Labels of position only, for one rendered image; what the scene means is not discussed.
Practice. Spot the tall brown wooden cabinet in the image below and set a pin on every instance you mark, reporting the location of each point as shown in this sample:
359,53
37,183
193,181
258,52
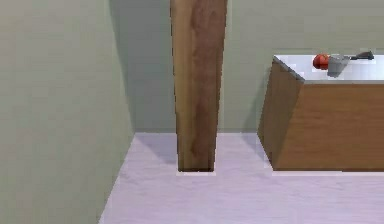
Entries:
197,83

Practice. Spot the red tomato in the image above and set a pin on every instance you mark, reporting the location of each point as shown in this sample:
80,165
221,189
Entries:
320,61

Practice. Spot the brown counter with white top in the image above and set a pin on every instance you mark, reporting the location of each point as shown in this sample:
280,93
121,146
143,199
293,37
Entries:
330,126

